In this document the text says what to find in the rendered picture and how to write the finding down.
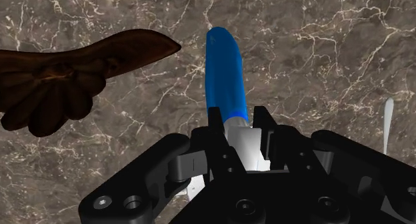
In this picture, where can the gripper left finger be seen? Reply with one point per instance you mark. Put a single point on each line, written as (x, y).
(214, 142)

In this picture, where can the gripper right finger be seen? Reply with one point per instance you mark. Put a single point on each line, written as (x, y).
(292, 145)

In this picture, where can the white slender utensil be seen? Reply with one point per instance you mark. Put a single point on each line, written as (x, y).
(387, 119)

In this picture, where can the dark brown bird figure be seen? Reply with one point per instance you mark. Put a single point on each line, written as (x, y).
(61, 80)

